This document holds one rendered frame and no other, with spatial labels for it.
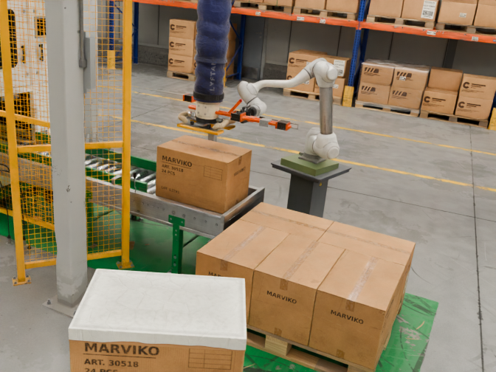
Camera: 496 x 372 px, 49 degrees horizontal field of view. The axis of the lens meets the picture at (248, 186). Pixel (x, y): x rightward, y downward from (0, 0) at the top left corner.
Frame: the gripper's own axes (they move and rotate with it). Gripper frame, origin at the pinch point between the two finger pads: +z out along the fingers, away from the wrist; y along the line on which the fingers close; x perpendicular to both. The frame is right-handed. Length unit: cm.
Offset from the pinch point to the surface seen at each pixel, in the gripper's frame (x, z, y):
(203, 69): 26.6, 10.5, -30.6
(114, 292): -46, 205, 21
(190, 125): 32.9, 12.8, 10.6
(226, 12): 16, 3, -70
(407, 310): -140, -17, 123
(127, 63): 67, 43, -32
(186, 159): 31, 20, 34
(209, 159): 12.2, 20.4, 29.5
